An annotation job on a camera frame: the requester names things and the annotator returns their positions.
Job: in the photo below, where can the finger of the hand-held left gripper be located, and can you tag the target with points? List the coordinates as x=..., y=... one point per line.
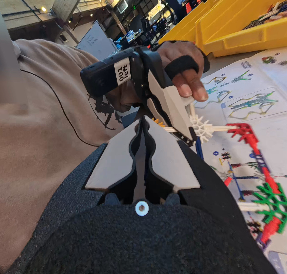
x=154, y=106
x=177, y=117

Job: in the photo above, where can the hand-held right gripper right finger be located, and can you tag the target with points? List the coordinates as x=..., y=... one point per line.
x=170, y=166

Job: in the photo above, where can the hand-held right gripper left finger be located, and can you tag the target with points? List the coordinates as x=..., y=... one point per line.
x=112, y=164

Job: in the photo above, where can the red connector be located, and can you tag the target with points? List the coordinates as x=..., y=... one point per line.
x=241, y=130

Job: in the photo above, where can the red rod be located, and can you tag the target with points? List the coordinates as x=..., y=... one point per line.
x=253, y=147
x=271, y=231
x=270, y=179

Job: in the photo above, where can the purple connector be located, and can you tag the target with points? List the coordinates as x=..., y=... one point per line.
x=262, y=243
x=260, y=163

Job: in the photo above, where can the green connector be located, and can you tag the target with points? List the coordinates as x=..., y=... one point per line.
x=277, y=207

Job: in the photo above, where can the person's left hand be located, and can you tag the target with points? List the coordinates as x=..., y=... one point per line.
x=186, y=49

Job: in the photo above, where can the whiteboard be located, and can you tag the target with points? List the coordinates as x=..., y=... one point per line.
x=96, y=43

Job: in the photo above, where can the yellow plastic parts bin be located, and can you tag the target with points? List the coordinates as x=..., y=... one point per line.
x=235, y=31
x=179, y=29

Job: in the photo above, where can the person's beige hoodie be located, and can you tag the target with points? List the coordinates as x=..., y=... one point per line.
x=44, y=143

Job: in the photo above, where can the white printed instruction sheet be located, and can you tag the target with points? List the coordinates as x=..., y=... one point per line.
x=275, y=130

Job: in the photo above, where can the pile of toy pieces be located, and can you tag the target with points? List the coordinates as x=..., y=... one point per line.
x=269, y=16

